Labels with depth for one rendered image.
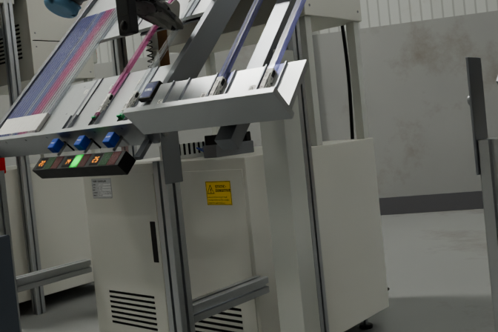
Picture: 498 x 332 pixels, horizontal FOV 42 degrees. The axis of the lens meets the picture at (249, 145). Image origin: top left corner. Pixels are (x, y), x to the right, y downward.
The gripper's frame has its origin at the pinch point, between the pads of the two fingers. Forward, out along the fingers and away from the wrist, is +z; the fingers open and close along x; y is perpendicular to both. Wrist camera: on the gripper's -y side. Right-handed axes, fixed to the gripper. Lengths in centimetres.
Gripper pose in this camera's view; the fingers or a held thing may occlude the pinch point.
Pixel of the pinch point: (176, 29)
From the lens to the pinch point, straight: 163.6
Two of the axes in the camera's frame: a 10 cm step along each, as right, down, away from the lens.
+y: 2.2, -9.2, 3.4
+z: 6.2, 4.0, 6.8
